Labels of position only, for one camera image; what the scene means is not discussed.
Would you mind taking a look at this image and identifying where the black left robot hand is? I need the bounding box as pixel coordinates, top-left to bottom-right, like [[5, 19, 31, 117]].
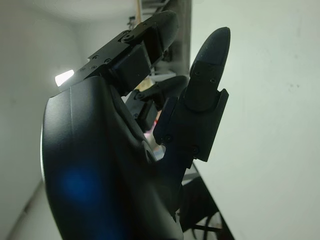
[[39, 10, 232, 240]]

